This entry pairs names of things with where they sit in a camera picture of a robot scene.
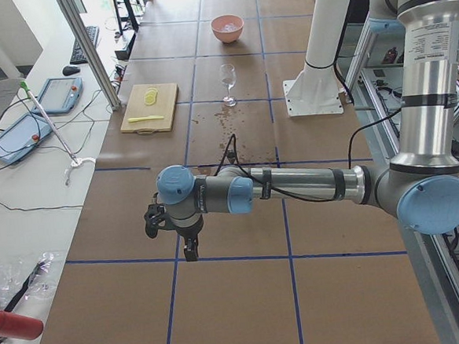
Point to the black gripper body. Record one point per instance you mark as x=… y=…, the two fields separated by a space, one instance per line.
x=189 y=232

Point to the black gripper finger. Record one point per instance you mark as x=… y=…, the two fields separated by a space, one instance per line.
x=188 y=250
x=194 y=247

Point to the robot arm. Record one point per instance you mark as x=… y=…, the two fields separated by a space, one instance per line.
x=420 y=186

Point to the clear wine glass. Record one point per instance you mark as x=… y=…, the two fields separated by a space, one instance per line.
x=228 y=77

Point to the pile of ice cubes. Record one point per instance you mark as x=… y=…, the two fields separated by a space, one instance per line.
x=230 y=27

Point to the yellow plastic knife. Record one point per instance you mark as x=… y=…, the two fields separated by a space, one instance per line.
x=145 y=118

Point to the bamboo cutting board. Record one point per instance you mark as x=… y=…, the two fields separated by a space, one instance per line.
x=165 y=104

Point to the metal rod stand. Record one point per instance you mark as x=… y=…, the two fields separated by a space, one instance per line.
x=75 y=160

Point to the lemon slice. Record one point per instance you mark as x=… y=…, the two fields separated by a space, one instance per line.
x=151 y=93
x=146 y=96
x=150 y=101
x=152 y=90

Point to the clear plastic bag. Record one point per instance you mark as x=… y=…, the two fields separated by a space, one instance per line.
x=29 y=277

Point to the blue teach pendant far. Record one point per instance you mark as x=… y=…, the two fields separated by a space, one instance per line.
x=58 y=96

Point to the blue teach pendant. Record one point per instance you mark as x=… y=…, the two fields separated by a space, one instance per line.
x=22 y=137
x=58 y=96

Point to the blue teach pendant near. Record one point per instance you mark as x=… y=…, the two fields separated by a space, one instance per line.
x=22 y=137

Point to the red bottle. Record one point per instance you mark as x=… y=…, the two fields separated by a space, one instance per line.
x=16 y=326

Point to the black computer mouse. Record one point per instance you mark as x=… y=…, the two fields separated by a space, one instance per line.
x=69 y=70

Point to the pink bowl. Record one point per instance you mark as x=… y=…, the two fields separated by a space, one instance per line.
x=225 y=19

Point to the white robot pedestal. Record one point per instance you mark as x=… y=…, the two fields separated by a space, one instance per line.
x=316 y=90

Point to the aluminium frame post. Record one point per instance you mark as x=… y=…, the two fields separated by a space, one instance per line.
x=70 y=11

